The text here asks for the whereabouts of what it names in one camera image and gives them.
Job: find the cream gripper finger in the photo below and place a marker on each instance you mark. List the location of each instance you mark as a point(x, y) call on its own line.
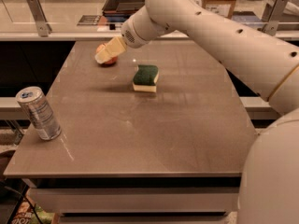
point(115, 46)

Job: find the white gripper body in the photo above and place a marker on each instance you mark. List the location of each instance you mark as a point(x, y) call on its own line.
point(132, 34)

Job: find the red apple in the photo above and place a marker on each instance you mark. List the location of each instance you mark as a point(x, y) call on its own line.
point(103, 58)

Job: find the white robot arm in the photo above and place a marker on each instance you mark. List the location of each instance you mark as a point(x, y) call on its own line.
point(269, 191)

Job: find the silver redbull can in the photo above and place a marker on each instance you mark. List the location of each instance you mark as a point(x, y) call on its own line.
point(37, 108)

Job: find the dark orange-rimmed tray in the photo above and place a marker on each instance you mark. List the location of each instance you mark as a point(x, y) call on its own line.
point(117, 7)

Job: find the green and yellow sponge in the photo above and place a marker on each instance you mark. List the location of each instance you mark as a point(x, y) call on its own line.
point(145, 78)

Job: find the white table drawer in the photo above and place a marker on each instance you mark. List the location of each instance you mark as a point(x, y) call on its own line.
point(137, 200)

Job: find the snack bag on floor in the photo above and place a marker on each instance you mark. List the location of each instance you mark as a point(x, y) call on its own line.
point(31, 213)

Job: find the left metal railing post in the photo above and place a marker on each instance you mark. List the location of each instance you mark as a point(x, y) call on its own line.
point(42, 26)

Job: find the metal railing post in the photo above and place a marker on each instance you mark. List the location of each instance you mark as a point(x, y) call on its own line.
point(271, 18)
point(42, 26)

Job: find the right metal railing post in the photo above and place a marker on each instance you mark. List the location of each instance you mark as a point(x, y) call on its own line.
point(271, 18)

